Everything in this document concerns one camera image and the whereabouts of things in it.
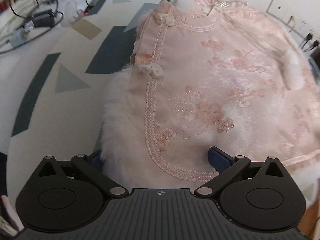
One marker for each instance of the light blue adapter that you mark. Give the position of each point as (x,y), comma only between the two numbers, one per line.
(18,36)

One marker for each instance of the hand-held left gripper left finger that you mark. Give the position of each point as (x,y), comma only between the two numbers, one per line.
(96,160)

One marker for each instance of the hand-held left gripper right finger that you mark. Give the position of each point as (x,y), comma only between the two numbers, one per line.
(220,160)

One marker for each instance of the geometric printed cloth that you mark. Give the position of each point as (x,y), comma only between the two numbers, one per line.
(70,42)

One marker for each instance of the black power adapter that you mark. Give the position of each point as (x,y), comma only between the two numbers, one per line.
(42,18)

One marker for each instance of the black plug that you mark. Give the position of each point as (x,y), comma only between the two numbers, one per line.
(308,38)

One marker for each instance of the pink fur-trimmed embroidered jacket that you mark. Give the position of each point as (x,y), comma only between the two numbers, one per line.
(212,92)

